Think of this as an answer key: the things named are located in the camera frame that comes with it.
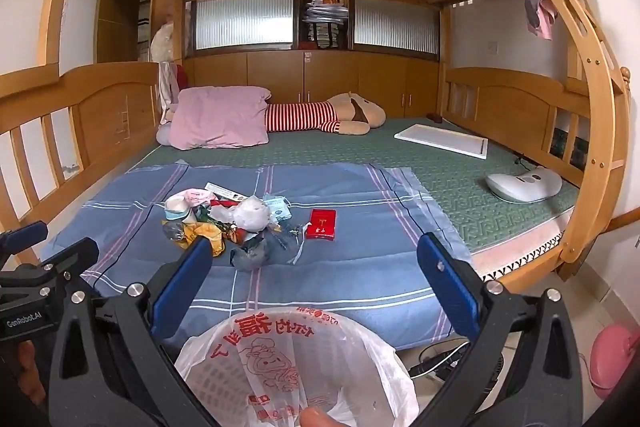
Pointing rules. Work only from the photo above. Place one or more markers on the person's right hand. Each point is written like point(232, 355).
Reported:
point(316, 418)

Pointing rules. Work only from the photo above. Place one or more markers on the white printed plastic bag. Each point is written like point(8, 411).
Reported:
point(300, 357)

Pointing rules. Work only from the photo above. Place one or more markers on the pink pillow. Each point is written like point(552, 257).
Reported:
point(220, 117)

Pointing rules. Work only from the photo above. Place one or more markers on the person's left hand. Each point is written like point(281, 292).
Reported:
point(29, 372)

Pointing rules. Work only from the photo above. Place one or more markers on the white paper cup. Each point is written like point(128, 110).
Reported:
point(176, 206)

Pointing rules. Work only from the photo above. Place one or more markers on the green patterned mat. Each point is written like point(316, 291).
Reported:
point(450, 179)

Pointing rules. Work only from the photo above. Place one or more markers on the white framed board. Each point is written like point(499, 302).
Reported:
point(442, 140)

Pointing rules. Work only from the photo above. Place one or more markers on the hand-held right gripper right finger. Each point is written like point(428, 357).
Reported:
point(447, 282)

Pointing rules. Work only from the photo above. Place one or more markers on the white patterned mattress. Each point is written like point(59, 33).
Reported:
point(525, 254)

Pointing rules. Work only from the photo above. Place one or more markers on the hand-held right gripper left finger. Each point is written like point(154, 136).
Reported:
point(185, 277)

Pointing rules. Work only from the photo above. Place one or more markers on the clear plastic wrapper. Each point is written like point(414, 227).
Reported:
point(172, 233)

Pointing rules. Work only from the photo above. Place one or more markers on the red cigarette box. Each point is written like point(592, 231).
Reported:
point(322, 224)

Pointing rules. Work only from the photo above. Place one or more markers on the pink round plastic object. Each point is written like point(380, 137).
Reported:
point(617, 357)

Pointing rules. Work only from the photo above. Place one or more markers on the blue plaid sheet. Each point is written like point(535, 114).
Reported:
point(340, 267)

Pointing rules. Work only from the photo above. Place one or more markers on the wooden wardrobe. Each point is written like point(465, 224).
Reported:
point(120, 17)

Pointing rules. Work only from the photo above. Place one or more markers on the striped plush toy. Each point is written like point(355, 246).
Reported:
point(310, 114)

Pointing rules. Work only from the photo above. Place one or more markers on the blue face mask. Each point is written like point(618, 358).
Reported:
point(277, 208)

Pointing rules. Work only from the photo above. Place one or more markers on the white wall switch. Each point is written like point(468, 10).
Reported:
point(492, 48)

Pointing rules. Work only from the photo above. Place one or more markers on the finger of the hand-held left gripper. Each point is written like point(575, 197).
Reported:
point(70, 259)
point(25, 238)

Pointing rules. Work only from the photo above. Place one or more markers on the small dark brown object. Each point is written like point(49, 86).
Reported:
point(435, 118)

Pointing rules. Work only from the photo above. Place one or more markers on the white paper strip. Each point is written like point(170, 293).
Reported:
point(301, 243)

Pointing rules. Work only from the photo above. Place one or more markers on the wooden cabinet with glass doors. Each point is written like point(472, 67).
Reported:
point(325, 72)

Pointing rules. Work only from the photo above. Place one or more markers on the wooden bed ladder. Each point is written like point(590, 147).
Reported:
point(585, 32)

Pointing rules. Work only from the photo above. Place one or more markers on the pale hanging cloth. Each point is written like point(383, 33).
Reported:
point(167, 92)

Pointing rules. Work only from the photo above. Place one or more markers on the white carton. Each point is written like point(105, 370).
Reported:
point(222, 190)

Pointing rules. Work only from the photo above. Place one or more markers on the grey plastic wrapper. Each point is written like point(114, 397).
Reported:
point(250, 254)

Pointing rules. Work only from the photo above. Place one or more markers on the white massage pillow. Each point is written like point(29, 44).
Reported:
point(522, 184)

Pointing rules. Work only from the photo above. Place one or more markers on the white plastic wrap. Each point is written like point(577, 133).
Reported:
point(247, 214)

